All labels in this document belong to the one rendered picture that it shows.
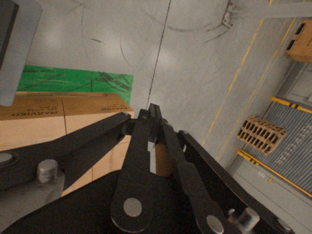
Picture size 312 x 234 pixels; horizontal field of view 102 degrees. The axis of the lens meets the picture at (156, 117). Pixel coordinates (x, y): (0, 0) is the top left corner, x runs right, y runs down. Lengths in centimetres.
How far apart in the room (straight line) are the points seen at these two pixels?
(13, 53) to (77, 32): 84
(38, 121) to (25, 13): 67
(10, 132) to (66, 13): 105
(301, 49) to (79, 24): 628
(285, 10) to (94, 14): 229
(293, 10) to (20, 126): 303
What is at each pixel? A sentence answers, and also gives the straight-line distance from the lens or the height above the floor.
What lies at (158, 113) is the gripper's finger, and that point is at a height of 151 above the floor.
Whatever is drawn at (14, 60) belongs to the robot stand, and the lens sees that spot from 89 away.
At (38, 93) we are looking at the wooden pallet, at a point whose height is 2.
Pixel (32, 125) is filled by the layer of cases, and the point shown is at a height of 54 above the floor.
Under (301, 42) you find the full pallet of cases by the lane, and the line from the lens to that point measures 667.
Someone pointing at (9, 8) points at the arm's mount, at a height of 82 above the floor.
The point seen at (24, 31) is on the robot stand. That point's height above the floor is 75.
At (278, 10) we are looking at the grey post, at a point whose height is 71.
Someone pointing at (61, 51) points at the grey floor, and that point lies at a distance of 162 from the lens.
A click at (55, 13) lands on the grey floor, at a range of 162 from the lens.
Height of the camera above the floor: 161
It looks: 43 degrees down
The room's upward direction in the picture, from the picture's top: 131 degrees clockwise
